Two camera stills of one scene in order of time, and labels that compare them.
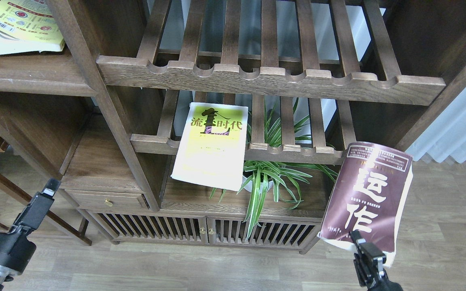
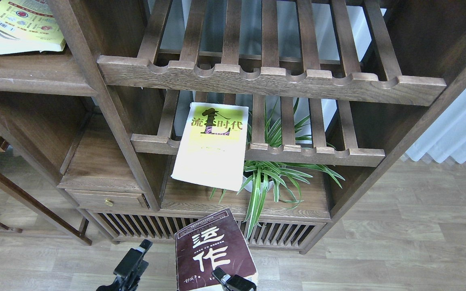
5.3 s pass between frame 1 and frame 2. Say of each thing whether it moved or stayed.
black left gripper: moved
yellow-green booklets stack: stayed
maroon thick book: moved
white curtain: stayed
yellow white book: stayed
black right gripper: moved
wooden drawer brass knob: stayed
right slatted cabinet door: stayed
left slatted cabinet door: stayed
